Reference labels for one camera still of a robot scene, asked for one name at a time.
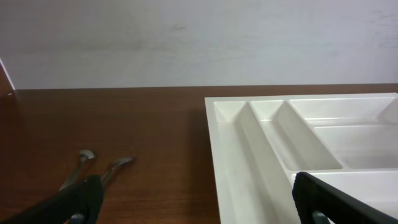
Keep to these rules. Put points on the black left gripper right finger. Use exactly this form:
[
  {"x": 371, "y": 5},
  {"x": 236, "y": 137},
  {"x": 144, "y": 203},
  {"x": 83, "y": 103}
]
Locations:
[{"x": 319, "y": 202}]

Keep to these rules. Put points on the small steel teaspoon left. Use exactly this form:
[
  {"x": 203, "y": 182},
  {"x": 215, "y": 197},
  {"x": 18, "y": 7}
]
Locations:
[{"x": 84, "y": 156}]

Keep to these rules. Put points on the small steel teaspoon right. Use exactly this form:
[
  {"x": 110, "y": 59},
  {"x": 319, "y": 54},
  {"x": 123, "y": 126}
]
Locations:
[{"x": 114, "y": 166}]

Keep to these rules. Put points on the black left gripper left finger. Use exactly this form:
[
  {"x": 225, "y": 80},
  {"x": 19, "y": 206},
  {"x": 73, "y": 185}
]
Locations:
[{"x": 84, "y": 197}]

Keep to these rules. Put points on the small steel teaspoon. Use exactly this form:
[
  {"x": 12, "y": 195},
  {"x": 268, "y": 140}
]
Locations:
[
  {"x": 114, "y": 166},
  {"x": 84, "y": 156}
]

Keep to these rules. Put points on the white plastic cutlery tray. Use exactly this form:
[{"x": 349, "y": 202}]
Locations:
[{"x": 260, "y": 143}]

